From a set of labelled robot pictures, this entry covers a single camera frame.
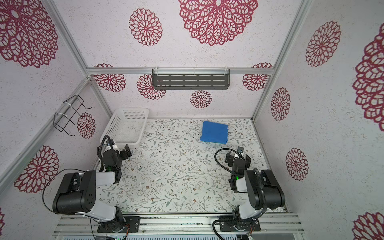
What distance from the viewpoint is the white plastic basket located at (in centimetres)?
108

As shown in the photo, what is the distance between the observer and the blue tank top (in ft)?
3.53

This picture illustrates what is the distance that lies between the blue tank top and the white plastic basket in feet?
1.43
